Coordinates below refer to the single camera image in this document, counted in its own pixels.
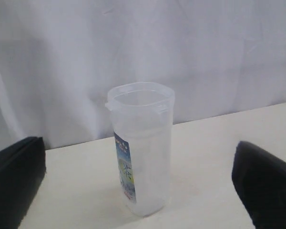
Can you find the white backdrop curtain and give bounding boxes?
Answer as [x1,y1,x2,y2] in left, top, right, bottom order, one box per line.
[0,0,286,150]

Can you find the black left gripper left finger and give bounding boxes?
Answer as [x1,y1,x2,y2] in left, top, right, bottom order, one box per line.
[0,136,46,229]

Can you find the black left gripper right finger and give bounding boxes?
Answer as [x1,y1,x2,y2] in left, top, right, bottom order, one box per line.
[232,141,286,229]

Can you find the clear plastic measuring cup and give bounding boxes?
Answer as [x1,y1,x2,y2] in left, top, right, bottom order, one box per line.
[106,82,175,217]

